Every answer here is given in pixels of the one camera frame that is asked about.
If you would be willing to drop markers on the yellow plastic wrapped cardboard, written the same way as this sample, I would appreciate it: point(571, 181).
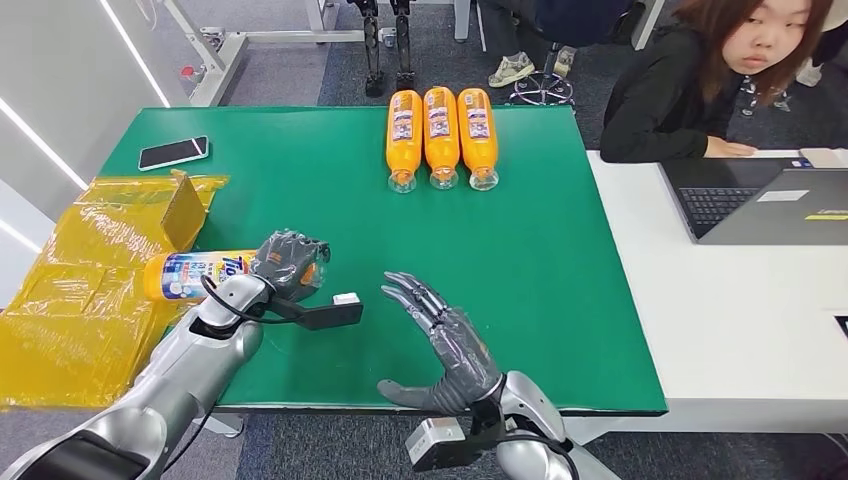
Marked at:
point(79, 311)

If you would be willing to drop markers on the chrome office chair base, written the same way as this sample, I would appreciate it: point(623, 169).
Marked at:
point(765, 93)
point(542, 89)

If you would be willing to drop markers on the phone with pink case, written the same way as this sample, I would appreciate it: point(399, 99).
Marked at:
point(821, 158)

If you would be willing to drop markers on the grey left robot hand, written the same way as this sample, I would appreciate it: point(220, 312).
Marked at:
point(288, 265)

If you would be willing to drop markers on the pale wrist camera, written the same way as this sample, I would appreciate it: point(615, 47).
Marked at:
point(324, 314)
point(434, 440)

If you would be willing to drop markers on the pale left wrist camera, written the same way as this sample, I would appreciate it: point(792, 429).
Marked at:
point(324, 314)

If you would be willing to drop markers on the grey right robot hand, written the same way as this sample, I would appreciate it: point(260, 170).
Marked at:
point(464, 364)

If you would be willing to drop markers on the black smartphone with pale case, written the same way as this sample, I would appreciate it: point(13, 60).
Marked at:
point(173, 153)

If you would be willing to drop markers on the grey laptop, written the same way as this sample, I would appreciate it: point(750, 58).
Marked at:
point(762, 212)

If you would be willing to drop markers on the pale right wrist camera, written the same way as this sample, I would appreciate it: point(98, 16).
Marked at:
point(434, 440)

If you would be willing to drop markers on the black robot leg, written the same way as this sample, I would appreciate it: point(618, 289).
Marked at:
point(403, 46)
point(373, 46)

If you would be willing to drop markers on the person with white shoe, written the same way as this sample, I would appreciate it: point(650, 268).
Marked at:
point(809, 73)

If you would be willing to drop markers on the orange detergent bottle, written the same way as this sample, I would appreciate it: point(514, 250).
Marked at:
point(192, 275)
point(404, 146)
point(441, 142)
point(478, 142)

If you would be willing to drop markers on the white metal stand frame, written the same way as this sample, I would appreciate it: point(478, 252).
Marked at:
point(222, 66)

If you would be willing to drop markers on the green table mat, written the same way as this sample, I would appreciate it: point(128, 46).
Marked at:
point(517, 278)

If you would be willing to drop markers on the person with pale sneakers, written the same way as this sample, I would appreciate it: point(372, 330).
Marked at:
point(570, 20)

